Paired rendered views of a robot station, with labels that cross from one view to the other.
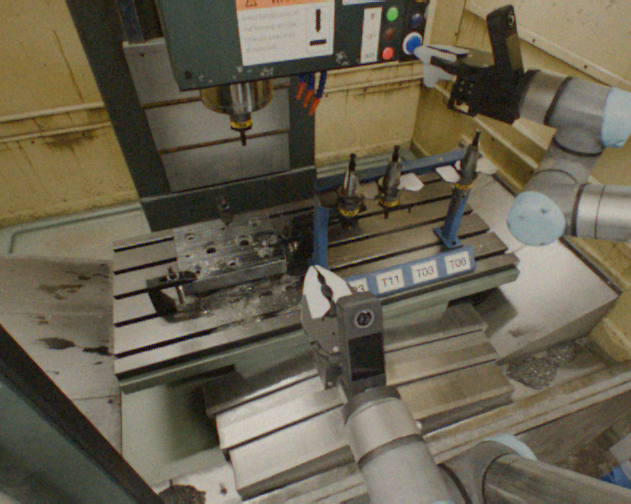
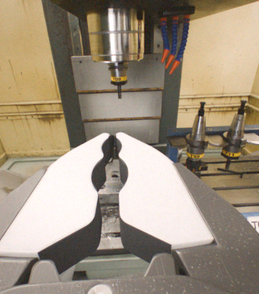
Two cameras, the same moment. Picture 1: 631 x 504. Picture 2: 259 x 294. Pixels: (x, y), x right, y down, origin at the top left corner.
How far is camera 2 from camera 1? 0.48 m
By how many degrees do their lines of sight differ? 22
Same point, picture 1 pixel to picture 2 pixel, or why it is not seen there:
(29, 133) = (31, 111)
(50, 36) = (49, 65)
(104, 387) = not seen: hidden behind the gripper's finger
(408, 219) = (240, 182)
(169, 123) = (90, 104)
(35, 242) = (21, 167)
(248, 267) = (111, 192)
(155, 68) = (86, 70)
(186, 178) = not seen: hidden behind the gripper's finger
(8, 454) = not seen: outside the picture
